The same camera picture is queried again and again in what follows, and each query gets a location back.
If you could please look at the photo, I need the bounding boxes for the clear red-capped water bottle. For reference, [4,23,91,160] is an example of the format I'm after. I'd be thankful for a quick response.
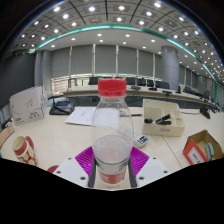
[90,78,135,188]

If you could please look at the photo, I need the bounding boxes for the row of black office chairs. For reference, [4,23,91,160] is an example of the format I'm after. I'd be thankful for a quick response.
[68,75,208,101]

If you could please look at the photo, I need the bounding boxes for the flat round red coaster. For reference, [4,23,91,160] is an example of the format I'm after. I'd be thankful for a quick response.
[46,164,60,174]

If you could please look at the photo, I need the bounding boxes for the long curved conference desk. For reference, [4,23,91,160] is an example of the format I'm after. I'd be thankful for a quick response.
[63,83,224,112]

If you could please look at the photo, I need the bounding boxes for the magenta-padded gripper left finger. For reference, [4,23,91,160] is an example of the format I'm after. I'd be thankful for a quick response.
[52,145,98,189]

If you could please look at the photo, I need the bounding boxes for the black flat device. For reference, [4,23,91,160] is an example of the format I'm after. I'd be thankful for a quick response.
[0,117,13,131]

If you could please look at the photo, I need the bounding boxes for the white paper sheet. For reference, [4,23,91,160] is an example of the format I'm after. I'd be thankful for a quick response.
[64,106,121,127]

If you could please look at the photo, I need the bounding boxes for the small white remote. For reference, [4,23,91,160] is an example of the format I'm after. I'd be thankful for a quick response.
[133,130,150,149]

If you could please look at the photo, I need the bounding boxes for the open red-labelled cardboard box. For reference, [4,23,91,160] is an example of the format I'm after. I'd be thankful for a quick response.
[182,129,224,166]

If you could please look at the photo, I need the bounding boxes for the round ceiling lights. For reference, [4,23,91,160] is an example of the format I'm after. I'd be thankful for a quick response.
[16,0,224,88]

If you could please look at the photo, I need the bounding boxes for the beige desk organizer tray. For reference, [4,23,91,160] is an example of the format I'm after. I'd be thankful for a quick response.
[142,98,186,138]

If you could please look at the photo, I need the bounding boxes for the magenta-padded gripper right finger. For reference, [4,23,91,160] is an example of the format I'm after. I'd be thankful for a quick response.
[127,145,172,189]

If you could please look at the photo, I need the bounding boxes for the white cardboard paper box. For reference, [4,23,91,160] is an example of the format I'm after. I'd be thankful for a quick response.
[9,85,45,127]

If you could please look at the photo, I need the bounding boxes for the red and cream mug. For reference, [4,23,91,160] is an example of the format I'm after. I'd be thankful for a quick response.
[11,135,38,167]

